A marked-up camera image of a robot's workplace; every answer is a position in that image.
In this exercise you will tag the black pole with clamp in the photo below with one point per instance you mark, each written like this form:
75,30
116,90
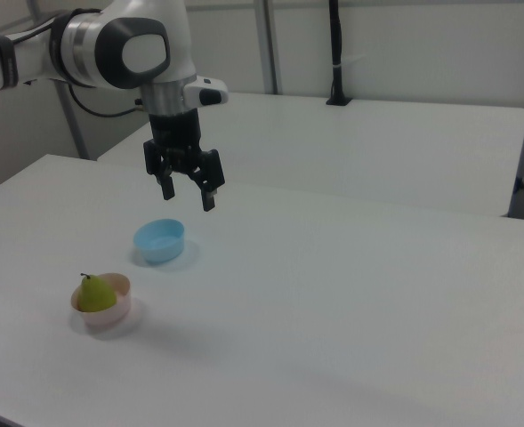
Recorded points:
336,49

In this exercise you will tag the green pear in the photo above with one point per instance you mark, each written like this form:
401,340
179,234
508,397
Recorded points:
96,295

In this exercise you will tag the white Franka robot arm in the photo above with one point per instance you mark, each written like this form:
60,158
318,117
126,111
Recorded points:
88,44

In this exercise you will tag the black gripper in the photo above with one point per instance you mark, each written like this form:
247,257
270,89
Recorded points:
174,131

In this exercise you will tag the white table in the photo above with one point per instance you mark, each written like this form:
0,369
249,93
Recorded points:
355,147

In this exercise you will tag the blue plastic bowl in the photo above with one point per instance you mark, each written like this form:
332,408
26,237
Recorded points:
159,242

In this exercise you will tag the pink plastic bowl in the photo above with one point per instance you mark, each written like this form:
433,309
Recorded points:
110,318

